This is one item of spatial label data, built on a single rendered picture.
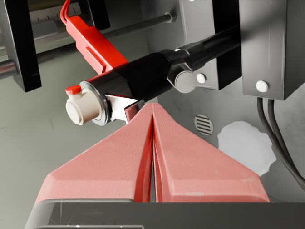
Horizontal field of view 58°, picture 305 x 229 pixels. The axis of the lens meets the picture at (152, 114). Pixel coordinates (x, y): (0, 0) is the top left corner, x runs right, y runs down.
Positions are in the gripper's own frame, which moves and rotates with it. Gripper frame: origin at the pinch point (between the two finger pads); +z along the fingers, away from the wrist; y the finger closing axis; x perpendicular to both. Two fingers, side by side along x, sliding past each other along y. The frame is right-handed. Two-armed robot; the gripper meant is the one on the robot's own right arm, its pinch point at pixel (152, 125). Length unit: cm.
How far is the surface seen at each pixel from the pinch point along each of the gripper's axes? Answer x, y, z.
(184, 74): -0.1, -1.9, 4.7
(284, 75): 2.5, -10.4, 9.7
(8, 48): 4.0, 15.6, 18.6
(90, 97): 0.5, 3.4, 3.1
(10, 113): 15.4, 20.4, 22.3
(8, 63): 5.5, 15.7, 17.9
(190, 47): 0.2, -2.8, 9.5
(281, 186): 28.5, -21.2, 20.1
